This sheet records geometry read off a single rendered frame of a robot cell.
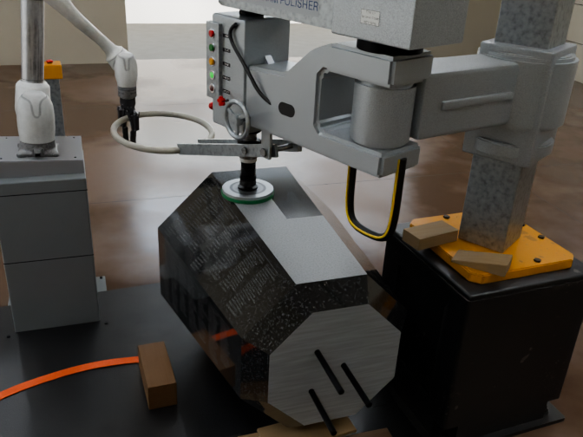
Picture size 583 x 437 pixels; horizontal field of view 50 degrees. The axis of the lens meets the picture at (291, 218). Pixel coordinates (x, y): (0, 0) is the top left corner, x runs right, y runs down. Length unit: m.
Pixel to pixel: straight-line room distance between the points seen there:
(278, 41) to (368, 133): 0.63
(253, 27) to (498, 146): 0.97
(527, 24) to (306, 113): 0.80
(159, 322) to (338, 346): 1.43
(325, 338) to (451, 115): 0.82
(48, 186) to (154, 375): 0.97
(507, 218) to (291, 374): 1.02
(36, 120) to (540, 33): 2.10
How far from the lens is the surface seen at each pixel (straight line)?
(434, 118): 2.06
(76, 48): 9.03
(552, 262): 2.61
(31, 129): 3.08
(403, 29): 1.79
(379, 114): 1.93
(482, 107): 2.22
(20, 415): 2.94
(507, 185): 2.48
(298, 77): 2.13
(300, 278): 2.05
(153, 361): 2.89
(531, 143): 2.38
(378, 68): 1.89
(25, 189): 3.05
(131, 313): 3.43
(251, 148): 2.46
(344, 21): 1.93
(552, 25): 2.34
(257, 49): 2.36
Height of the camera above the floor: 1.93
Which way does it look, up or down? 26 degrees down
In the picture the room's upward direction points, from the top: 3 degrees clockwise
